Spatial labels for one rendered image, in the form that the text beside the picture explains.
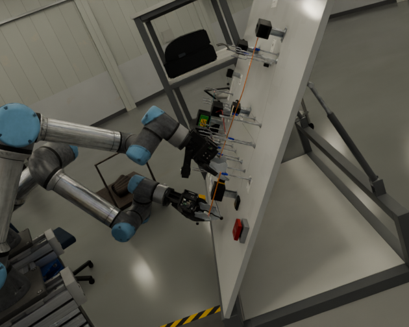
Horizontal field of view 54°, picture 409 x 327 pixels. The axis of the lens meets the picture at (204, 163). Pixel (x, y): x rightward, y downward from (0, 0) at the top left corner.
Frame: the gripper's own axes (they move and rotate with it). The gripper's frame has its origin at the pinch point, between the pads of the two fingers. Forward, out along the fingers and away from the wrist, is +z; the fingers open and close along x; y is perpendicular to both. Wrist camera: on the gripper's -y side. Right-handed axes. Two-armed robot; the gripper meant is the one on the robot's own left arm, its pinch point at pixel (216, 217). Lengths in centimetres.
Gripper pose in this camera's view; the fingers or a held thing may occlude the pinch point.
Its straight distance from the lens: 150.6
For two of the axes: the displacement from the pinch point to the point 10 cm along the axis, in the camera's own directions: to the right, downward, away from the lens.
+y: -0.4, -4.3, -9.0
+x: 3.9, -8.4, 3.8
